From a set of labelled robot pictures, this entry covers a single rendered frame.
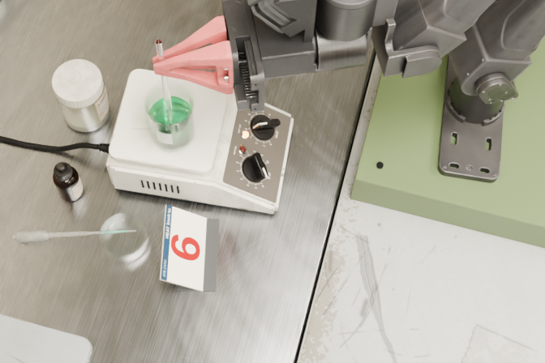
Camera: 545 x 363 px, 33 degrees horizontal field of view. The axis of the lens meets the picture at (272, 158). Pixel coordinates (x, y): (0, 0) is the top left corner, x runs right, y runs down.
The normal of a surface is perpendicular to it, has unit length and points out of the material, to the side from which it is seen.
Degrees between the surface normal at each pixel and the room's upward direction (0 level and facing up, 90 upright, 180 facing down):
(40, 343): 0
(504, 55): 90
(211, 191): 90
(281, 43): 0
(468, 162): 1
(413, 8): 53
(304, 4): 90
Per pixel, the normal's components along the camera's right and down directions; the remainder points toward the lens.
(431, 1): -0.77, -0.11
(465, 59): -0.89, 0.00
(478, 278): 0.03, -0.44
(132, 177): -0.16, 0.88
